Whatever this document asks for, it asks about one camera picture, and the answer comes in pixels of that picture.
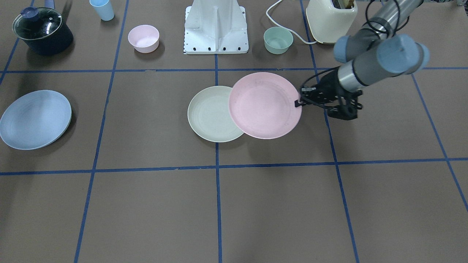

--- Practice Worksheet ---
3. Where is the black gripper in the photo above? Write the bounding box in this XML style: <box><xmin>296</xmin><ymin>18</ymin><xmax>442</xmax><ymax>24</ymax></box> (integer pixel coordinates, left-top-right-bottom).
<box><xmin>295</xmin><ymin>72</ymin><xmax>363</xmax><ymax>110</ymax></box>

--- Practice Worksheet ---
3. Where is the pink plate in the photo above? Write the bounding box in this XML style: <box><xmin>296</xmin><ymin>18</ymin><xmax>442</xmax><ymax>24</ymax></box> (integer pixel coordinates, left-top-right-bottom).
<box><xmin>228</xmin><ymin>72</ymin><xmax>302</xmax><ymax>139</ymax></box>

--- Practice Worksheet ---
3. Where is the light blue plate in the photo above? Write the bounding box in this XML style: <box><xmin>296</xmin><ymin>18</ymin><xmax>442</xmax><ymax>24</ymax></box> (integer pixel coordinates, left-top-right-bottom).
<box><xmin>0</xmin><ymin>90</ymin><xmax>72</xmax><ymax>150</ymax></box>

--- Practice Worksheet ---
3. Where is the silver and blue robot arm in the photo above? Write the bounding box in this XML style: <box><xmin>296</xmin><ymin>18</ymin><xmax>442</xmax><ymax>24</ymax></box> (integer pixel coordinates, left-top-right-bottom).
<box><xmin>294</xmin><ymin>0</ymin><xmax>430</xmax><ymax>121</ymax></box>

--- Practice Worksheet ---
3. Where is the green bowl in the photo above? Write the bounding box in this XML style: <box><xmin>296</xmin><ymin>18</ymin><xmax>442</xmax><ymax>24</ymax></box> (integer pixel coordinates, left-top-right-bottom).
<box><xmin>263</xmin><ymin>27</ymin><xmax>294</xmax><ymax>55</ymax></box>

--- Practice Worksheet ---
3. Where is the cream toaster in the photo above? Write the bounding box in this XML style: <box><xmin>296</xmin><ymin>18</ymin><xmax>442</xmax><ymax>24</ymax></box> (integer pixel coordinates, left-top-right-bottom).
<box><xmin>305</xmin><ymin>0</ymin><xmax>358</xmax><ymax>44</ymax></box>

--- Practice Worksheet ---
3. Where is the cream white plate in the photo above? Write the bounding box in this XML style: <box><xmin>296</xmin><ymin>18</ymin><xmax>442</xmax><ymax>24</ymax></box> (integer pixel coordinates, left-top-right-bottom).
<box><xmin>187</xmin><ymin>85</ymin><xmax>244</xmax><ymax>143</ymax></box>

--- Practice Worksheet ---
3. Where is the pink bowl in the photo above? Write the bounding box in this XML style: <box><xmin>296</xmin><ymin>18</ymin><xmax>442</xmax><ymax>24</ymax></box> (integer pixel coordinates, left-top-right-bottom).
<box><xmin>128</xmin><ymin>24</ymin><xmax>160</xmax><ymax>53</ymax></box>

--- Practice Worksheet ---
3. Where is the light blue cup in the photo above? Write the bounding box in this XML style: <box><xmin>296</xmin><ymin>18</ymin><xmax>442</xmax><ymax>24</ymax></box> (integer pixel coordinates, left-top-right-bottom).
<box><xmin>89</xmin><ymin>0</ymin><xmax>115</xmax><ymax>21</ymax></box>

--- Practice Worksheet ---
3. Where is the dark pot with glass lid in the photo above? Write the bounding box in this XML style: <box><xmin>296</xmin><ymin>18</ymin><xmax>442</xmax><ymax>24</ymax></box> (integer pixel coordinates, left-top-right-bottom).
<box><xmin>12</xmin><ymin>0</ymin><xmax>74</xmax><ymax>56</ymax></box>

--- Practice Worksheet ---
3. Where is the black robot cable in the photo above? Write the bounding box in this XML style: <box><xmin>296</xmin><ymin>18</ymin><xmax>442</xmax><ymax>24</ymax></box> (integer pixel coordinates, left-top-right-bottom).
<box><xmin>300</xmin><ymin>0</ymin><xmax>401</xmax><ymax>110</ymax></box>

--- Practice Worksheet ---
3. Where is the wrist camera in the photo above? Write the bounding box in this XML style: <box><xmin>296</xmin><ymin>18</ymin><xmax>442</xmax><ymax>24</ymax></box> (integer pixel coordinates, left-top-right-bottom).
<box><xmin>326</xmin><ymin>104</ymin><xmax>358</xmax><ymax>121</ymax></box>

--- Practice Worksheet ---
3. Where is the white toaster power cord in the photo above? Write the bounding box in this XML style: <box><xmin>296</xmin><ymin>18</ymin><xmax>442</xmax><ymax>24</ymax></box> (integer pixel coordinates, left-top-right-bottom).
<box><xmin>266</xmin><ymin>0</ymin><xmax>317</xmax><ymax>45</ymax></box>

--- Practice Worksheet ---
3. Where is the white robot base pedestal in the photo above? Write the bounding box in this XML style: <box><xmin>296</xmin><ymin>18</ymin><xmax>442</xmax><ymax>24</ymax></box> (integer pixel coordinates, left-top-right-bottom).
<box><xmin>183</xmin><ymin>0</ymin><xmax>249</xmax><ymax>54</ymax></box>

